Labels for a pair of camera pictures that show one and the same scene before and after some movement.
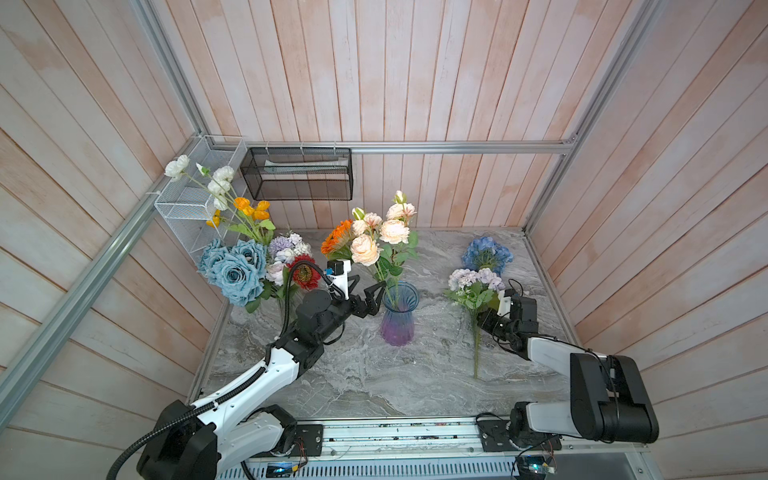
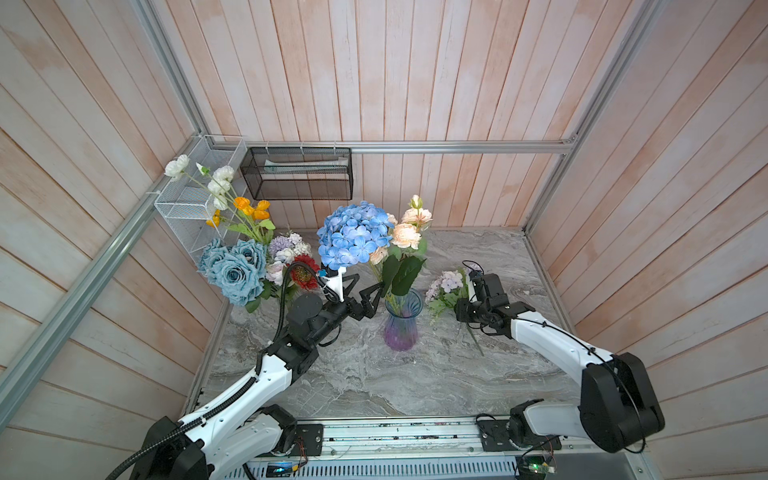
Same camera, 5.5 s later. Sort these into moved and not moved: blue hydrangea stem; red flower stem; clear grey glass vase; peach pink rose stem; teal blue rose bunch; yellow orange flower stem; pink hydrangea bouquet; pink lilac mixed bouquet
Moved: blue hydrangea stem; pink hydrangea bouquet; peach pink rose stem
Not moved: pink lilac mixed bouquet; yellow orange flower stem; clear grey glass vase; red flower stem; teal blue rose bunch
